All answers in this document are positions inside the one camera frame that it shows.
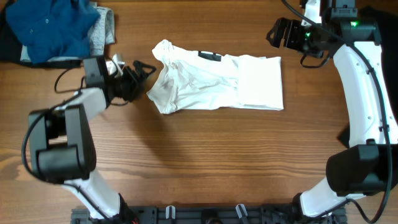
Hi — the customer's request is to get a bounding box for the light grey folded garment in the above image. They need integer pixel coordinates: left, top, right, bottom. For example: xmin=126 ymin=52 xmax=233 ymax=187
xmin=20 ymin=2 xmax=116 ymax=63

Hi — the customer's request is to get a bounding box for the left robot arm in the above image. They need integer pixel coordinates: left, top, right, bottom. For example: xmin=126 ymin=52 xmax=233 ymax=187
xmin=21 ymin=56 xmax=156 ymax=223

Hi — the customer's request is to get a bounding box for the white t-shirt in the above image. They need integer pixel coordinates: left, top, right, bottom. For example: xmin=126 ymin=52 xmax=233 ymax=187
xmin=147 ymin=40 xmax=284 ymax=114

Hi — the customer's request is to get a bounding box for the blue button shirt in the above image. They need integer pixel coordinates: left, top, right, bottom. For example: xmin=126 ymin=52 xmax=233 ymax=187
xmin=6 ymin=0 xmax=100 ymax=64

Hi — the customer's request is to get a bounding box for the black garment under pile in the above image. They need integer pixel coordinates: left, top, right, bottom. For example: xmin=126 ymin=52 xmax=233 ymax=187
xmin=1 ymin=0 xmax=81 ymax=69

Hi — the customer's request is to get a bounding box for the black garment at right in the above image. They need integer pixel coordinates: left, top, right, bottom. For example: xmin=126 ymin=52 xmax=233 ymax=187
xmin=333 ymin=6 xmax=397 ymax=148

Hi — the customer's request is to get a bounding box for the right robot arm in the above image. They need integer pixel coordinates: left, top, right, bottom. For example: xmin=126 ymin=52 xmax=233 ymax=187
xmin=267 ymin=0 xmax=397 ymax=223

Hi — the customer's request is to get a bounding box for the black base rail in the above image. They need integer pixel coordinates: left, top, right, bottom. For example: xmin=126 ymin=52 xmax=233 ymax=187
xmin=70 ymin=203 xmax=348 ymax=224

